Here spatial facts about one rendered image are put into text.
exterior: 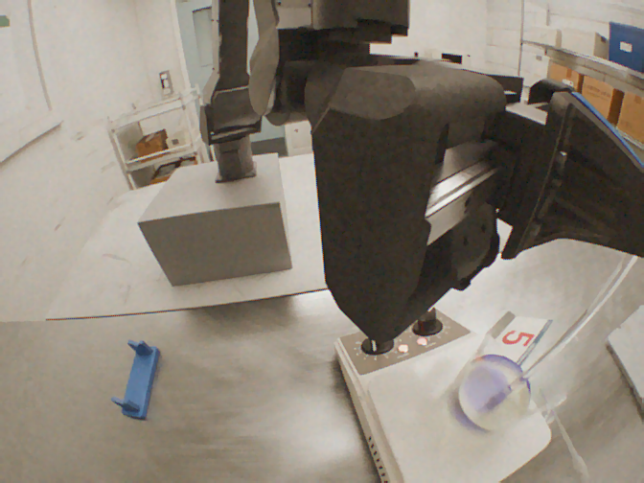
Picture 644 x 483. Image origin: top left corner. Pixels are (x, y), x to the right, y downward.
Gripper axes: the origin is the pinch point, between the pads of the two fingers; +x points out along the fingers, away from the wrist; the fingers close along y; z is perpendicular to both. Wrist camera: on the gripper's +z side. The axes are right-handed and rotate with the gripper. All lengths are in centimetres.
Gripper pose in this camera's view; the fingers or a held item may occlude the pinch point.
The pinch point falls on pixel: (623, 205)
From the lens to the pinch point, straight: 12.5
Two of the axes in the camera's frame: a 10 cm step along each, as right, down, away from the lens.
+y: -8.1, 4.2, -4.1
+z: 0.7, 7.6, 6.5
